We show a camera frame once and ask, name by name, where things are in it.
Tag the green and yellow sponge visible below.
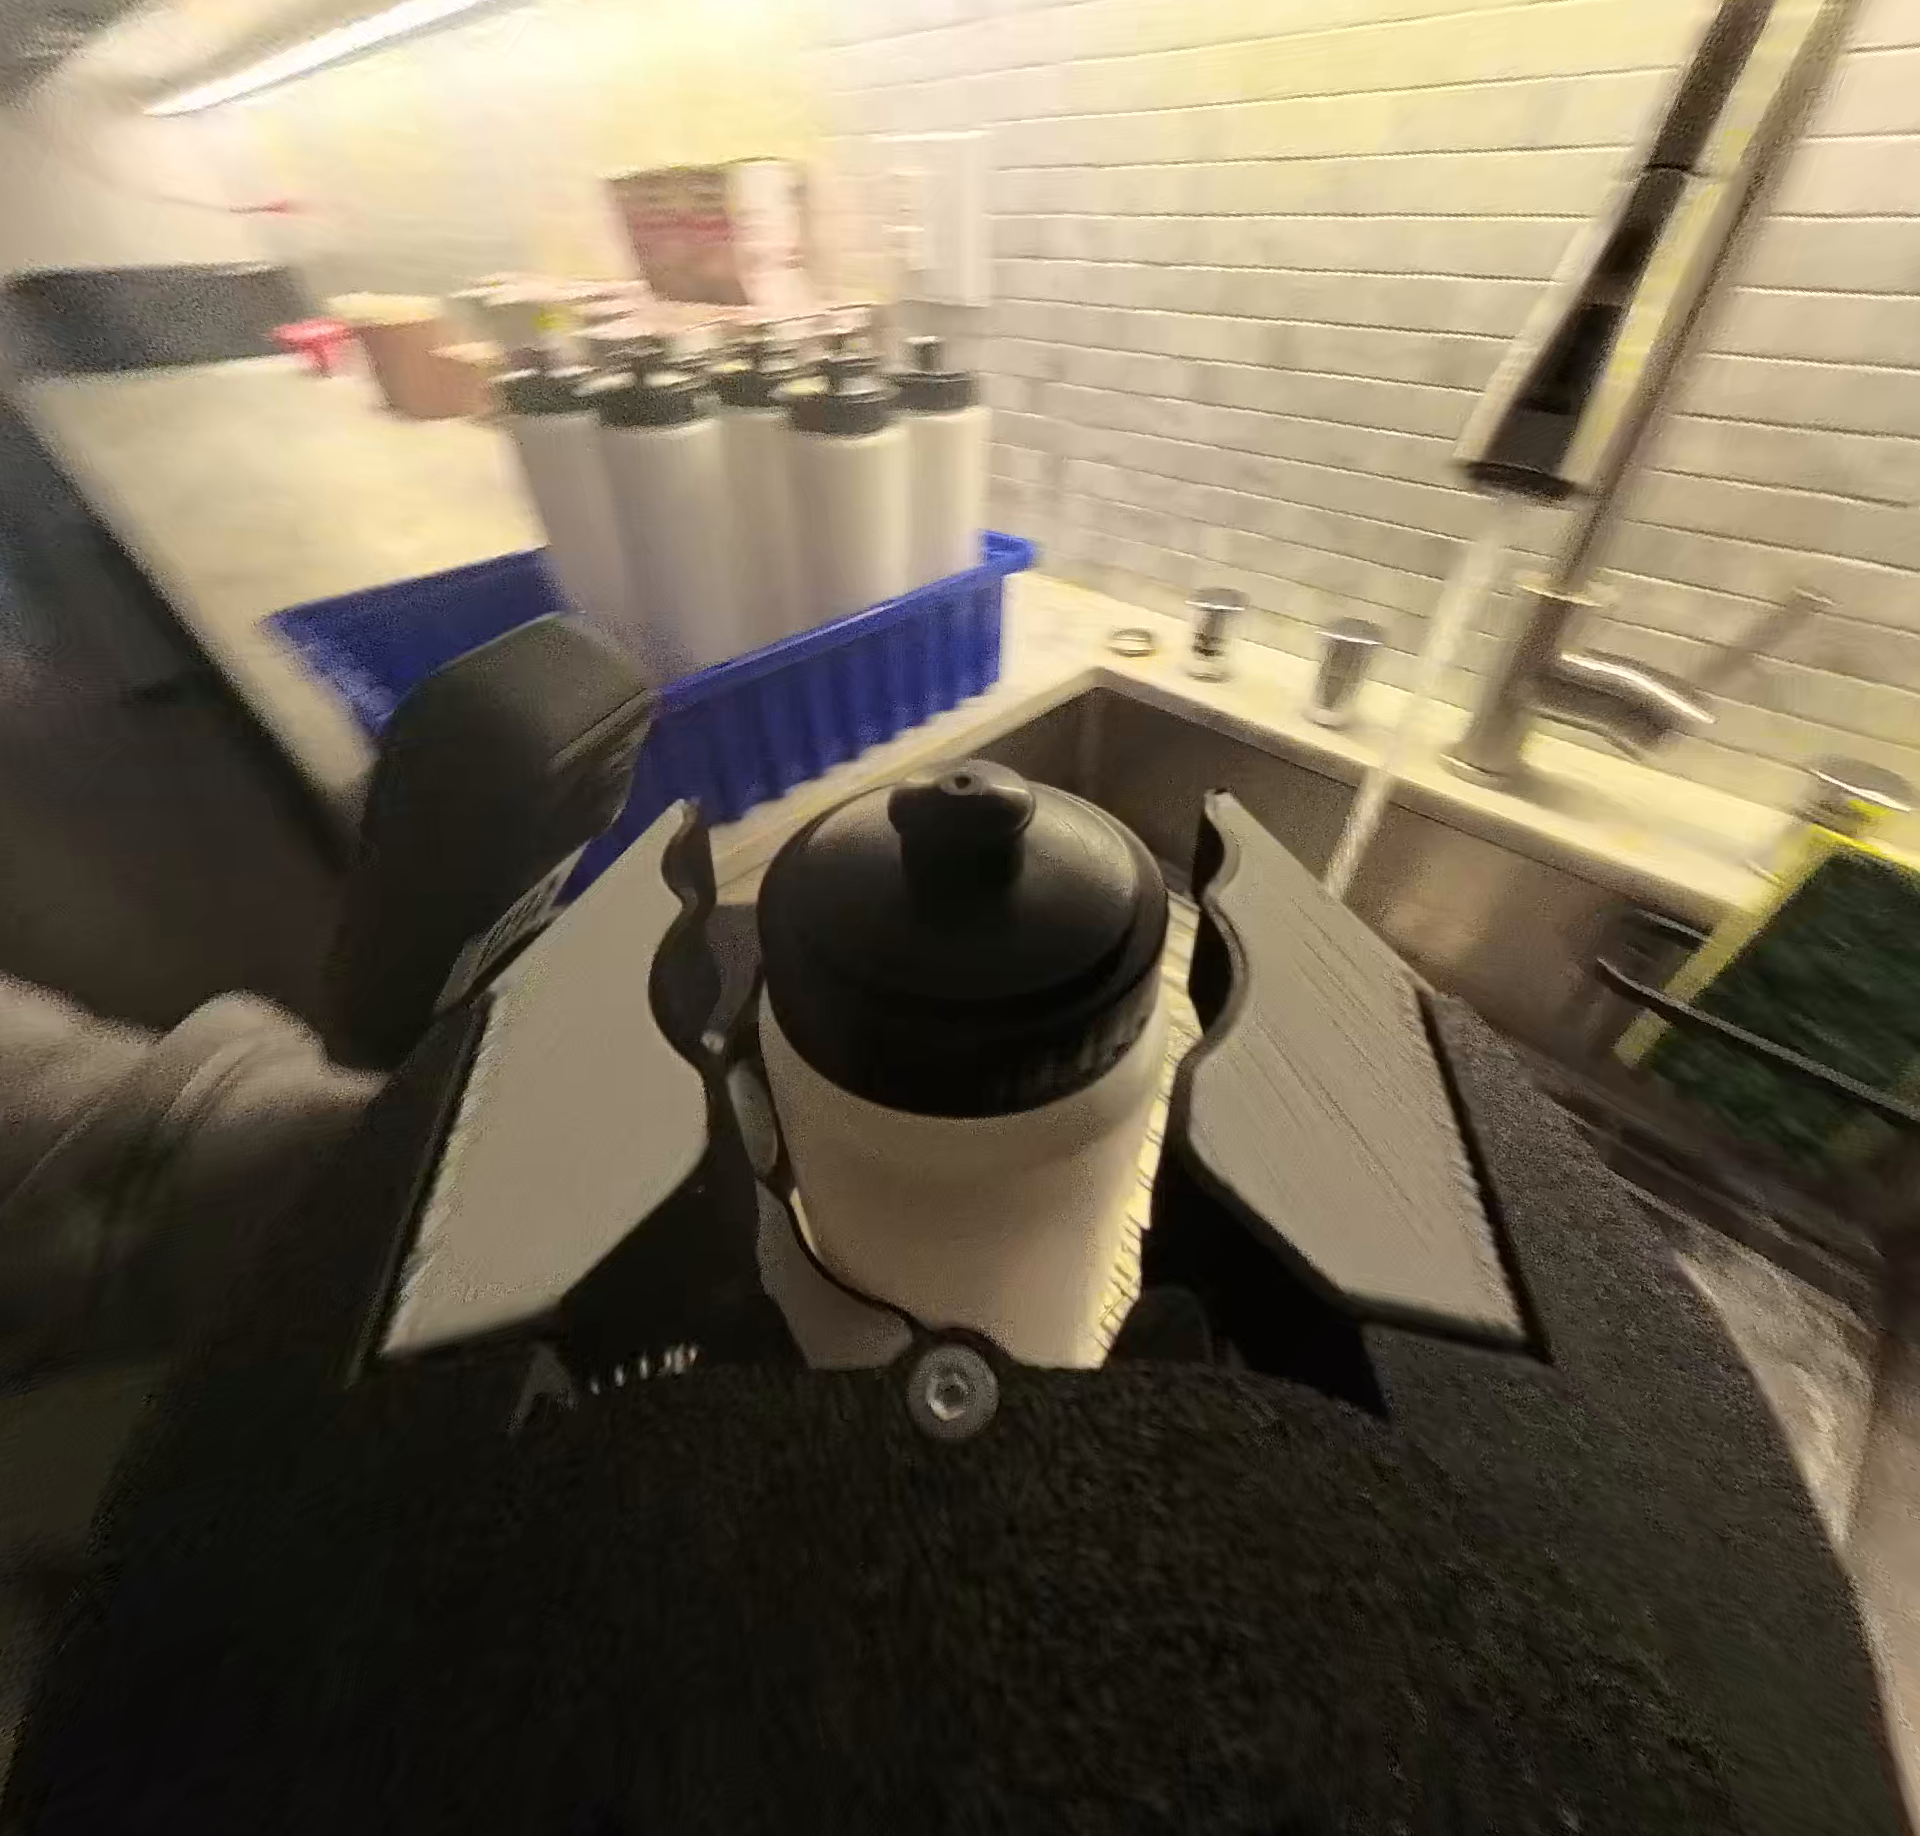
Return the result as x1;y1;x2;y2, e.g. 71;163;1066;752
1630;853;1920;1168

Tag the running water stream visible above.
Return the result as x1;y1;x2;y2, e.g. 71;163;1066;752
1331;517;1520;892

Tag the stainless steel sink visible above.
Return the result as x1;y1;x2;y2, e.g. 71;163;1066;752
705;669;1920;1568

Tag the under-cabinet light strip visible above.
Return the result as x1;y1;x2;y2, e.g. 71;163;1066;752
144;0;719;121

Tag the group of capped white bottles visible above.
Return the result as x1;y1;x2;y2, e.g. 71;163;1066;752
491;335;996;669

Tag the white wall outlet plate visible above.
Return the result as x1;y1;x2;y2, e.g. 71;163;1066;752
887;135;996;314

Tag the wire sponge holder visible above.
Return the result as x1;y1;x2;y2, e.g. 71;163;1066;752
1593;912;1920;1116

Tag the blue plastic bin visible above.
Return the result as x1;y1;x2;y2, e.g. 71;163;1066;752
272;535;1043;877

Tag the white plastic squeeze bottle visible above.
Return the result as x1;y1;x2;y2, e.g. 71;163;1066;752
756;994;1170;1375

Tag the person's left forearm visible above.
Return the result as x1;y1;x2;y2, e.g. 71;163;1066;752
0;961;392;1400

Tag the black container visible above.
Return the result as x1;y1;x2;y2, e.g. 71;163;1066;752
0;263;310;371

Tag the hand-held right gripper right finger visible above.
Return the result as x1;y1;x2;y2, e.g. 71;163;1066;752
1187;788;1530;1341

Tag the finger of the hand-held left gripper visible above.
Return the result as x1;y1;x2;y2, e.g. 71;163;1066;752
714;1025;916;1367

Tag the stainless pull-down faucet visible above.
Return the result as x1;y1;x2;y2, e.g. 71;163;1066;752
1446;0;1898;797

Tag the brown box of stir sticks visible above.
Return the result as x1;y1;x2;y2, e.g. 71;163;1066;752
334;295;491;416

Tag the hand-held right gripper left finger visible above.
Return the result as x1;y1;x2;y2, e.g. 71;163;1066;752
369;797;719;1360

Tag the stack of printed noodle cartons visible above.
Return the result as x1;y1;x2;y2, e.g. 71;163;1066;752
446;163;887;371

